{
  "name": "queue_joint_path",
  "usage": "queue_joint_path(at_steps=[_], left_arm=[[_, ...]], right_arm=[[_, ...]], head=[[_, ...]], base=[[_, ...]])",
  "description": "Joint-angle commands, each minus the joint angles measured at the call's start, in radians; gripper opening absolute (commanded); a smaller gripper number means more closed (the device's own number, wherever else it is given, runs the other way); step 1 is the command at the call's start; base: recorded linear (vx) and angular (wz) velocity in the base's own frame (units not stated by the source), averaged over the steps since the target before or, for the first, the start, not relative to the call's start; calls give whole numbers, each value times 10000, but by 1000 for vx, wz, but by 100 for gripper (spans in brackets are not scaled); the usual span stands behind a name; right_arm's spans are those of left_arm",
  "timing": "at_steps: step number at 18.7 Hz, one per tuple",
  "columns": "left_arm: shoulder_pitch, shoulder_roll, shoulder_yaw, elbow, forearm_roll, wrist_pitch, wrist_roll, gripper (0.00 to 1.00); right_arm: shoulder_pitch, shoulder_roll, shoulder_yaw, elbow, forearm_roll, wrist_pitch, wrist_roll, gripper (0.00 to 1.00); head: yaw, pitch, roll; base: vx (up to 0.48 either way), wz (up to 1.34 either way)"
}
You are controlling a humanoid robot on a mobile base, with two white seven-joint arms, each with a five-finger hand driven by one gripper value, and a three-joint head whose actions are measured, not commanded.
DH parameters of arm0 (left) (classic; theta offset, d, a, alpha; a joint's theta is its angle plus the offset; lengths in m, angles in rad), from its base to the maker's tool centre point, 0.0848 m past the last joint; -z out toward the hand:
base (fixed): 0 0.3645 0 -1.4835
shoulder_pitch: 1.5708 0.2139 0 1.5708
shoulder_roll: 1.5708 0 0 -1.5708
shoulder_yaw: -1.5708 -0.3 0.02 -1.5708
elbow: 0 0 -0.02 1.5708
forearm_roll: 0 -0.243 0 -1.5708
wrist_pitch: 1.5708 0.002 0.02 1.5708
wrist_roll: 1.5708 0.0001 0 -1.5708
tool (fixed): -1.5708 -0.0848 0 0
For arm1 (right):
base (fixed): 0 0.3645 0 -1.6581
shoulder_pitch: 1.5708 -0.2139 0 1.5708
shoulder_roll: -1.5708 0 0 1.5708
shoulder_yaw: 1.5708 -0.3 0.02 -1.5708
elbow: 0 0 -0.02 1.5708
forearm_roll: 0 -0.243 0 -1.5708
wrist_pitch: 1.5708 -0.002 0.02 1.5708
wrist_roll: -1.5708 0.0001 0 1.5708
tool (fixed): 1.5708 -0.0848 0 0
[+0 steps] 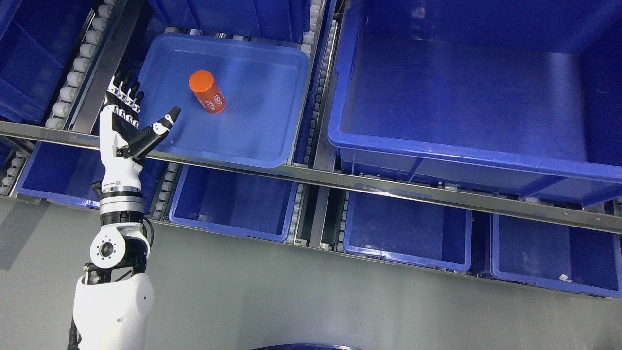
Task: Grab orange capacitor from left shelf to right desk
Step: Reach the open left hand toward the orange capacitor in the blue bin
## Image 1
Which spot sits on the blue bin upper left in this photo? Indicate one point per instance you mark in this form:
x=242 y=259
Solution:
x=36 y=39

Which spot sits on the blue bin lower middle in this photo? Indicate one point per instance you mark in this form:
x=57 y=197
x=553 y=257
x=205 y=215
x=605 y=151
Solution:
x=233 y=203

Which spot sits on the white roller track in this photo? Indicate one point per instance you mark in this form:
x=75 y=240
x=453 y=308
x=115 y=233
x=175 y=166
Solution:
x=317 y=46
x=79 y=66

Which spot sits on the shallow blue tray bin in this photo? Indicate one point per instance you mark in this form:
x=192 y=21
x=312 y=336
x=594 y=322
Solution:
x=264 y=88

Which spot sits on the metal shelf front rail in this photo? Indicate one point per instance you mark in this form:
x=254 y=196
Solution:
x=414 y=192

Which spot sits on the blue bin lower right-centre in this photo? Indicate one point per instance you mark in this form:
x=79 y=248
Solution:
x=409 y=232

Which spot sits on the blue bin lower far right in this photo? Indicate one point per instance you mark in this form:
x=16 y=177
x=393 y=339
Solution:
x=552 y=256

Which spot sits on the white roller track left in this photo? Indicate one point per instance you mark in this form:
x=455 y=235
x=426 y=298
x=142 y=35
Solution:
x=79 y=66

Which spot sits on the large blue bin right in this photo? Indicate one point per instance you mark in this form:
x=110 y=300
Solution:
x=516 y=97

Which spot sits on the blue bin lower left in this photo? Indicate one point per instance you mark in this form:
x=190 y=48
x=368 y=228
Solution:
x=64 y=174

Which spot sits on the white roller track centre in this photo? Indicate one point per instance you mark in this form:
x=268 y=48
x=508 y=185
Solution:
x=317 y=46

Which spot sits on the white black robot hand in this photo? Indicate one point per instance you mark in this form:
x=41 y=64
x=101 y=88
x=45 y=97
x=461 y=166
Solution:
x=123 y=143

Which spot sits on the orange cylindrical capacitor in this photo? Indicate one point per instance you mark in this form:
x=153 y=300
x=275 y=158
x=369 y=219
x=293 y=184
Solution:
x=206 y=90

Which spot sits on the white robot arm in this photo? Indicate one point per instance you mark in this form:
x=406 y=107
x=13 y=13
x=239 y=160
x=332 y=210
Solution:
x=114 y=296

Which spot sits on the blue bin top centre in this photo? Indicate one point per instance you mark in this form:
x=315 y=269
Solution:
x=281 y=20

